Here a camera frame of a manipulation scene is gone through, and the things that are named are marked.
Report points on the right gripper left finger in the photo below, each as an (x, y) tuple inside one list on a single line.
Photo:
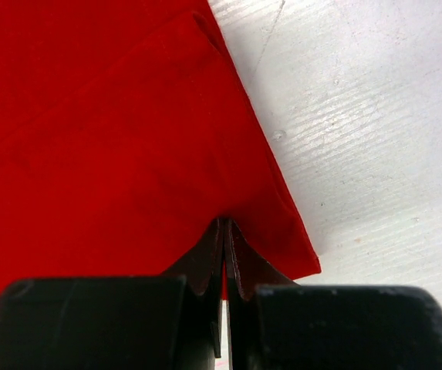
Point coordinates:
[(168, 321)]

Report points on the red t shirt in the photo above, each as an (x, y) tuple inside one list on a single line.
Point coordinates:
[(124, 131)]

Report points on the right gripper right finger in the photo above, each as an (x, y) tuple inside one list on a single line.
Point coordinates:
[(274, 323)]

